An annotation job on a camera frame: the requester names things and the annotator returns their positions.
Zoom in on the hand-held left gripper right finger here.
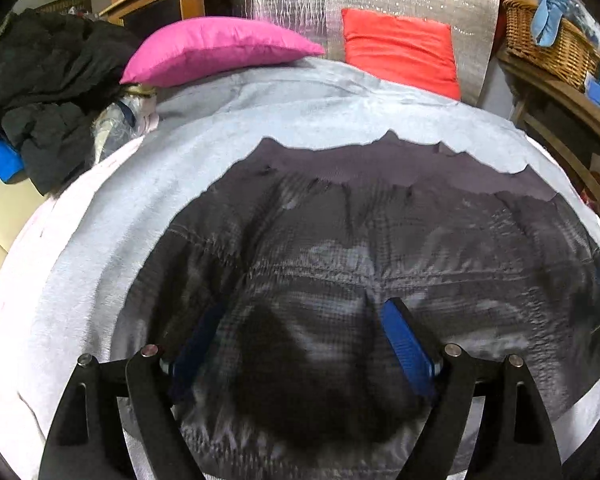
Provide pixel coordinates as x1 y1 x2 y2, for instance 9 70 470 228
379 296 563 480

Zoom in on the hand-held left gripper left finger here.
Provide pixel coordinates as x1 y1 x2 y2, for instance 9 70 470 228
39 300 228 480

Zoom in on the dark quilted jacket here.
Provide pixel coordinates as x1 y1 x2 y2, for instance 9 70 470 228
115 130 600 480

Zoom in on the grey blanket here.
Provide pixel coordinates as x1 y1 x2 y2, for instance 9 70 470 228
0 57 600 480

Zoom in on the cream sofa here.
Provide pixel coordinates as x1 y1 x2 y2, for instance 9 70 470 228
0 175 46 281

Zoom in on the clear plastic bag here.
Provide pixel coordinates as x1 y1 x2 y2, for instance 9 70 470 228
91 85 160 161

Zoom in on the blue garment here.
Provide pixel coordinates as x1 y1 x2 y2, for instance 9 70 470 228
0 137 26 183

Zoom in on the wooden side shelf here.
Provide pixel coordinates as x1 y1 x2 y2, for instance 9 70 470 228
497 50 600 211

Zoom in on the red-orange pillow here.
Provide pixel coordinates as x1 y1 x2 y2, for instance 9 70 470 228
341 8 462 101

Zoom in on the pink pillow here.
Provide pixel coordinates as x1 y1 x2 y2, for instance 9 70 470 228
120 16 326 86

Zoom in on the black coat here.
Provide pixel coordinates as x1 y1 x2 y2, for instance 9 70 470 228
0 10 143 196

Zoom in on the wicker basket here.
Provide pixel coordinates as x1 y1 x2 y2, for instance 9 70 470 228
502 0 600 92

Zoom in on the light blue cloth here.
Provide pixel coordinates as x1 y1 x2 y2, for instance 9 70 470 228
532 0 573 47

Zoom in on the silver foil insulation mat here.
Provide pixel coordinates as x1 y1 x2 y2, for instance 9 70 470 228
232 0 501 108

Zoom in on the brown curtain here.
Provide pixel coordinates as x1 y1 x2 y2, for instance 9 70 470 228
30 0 96 16

